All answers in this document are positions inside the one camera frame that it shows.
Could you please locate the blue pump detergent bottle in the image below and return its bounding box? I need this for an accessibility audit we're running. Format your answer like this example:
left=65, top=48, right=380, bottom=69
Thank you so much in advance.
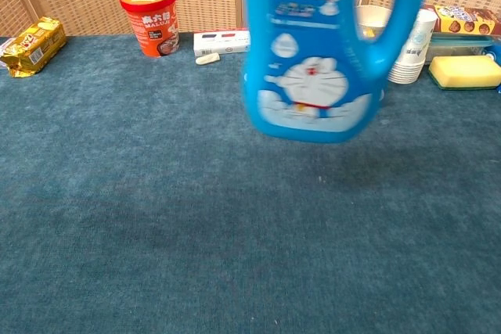
left=239, top=0, right=434, bottom=145

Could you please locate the blue carpet table cover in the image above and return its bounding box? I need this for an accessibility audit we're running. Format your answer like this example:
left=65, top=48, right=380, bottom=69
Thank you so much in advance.
left=0, top=31, right=501, bottom=334

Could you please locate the small white wrapped candy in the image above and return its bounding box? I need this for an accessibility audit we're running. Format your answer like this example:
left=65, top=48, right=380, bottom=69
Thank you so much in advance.
left=195, top=52, right=222, bottom=66

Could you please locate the white flat box red blue print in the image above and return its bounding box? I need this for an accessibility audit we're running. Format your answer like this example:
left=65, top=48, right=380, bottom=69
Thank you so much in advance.
left=193, top=27, right=251, bottom=58

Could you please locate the red instant noodle cup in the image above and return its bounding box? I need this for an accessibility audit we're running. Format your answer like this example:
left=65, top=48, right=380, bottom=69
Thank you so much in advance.
left=118, top=0, right=181, bottom=58

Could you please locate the beige bowl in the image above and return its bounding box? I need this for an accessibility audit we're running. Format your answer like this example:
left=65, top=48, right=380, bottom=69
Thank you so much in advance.
left=355, top=5, right=394, bottom=40

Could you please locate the stack of white paper cups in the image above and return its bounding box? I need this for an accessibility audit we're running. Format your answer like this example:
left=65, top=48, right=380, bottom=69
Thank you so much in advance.
left=387, top=8, right=438, bottom=85

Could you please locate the yellow green sponge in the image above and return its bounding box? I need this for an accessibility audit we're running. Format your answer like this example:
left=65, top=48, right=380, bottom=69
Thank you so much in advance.
left=427, top=55, right=501, bottom=92

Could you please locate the clear container blue lid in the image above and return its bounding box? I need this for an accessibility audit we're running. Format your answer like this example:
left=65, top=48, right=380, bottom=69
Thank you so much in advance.
left=425, top=32, right=497, bottom=64

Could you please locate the gold snack packet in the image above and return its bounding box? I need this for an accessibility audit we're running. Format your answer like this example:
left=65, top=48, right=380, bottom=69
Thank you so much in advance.
left=0, top=16, right=67, bottom=78

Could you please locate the chocolate cookie box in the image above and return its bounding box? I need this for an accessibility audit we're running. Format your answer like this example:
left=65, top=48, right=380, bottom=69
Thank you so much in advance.
left=419, top=3, right=501, bottom=37

